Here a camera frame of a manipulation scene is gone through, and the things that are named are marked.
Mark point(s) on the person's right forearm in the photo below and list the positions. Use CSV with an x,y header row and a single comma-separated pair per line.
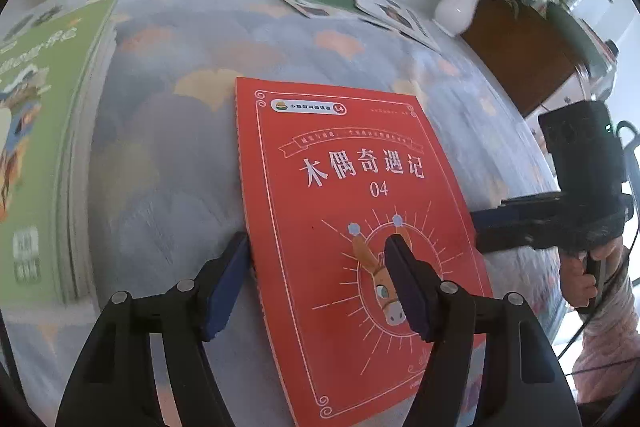
x,y
610,342

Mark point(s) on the leaf patterned tablecloth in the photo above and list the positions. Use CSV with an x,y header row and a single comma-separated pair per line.
x,y
175,157

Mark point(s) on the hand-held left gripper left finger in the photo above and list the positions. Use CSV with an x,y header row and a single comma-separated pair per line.
x,y
227,292

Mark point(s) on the person's right hand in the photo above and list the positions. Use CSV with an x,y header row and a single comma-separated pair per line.
x,y
570,282

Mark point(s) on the white vase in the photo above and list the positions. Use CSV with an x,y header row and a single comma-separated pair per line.
x,y
457,9

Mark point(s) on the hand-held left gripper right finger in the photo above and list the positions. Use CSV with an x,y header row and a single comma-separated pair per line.
x,y
405,282

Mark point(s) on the large green illustrated book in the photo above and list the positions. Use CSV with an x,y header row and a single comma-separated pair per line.
x,y
40,132

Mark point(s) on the stack of thin books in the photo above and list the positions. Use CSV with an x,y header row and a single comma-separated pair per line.
x,y
82,207

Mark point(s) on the white book with girl cover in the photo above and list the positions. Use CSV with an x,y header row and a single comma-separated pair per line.
x,y
380,4

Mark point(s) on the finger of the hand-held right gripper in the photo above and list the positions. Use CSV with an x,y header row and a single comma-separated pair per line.
x,y
520,237
525,209

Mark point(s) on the brown wooden cabinet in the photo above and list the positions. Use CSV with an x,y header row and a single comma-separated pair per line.
x,y
520,52

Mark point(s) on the red book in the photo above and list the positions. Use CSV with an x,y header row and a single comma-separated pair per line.
x,y
325,147

